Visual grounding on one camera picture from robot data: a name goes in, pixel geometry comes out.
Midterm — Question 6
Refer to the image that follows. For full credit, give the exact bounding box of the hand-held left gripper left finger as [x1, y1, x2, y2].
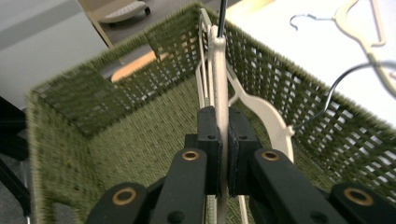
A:
[148, 105, 224, 224]

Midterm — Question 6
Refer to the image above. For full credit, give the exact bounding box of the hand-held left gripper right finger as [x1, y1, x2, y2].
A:
[227, 106, 349, 224]

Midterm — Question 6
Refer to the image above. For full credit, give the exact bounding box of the green woven basket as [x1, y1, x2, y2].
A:
[26, 2, 396, 224]

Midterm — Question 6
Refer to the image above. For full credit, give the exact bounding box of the beige plastic hanger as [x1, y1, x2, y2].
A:
[289, 0, 396, 101]
[195, 0, 250, 224]
[226, 60, 396, 164]

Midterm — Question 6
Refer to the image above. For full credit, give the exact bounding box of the office chair base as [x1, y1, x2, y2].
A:
[98, 0, 152, 25]

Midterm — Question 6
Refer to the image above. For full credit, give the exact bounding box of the white cabinet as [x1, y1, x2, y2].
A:
[0, 0, 108, 110]

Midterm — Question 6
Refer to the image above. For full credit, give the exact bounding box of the black metal frame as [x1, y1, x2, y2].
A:
[0, 95, 32, 218]

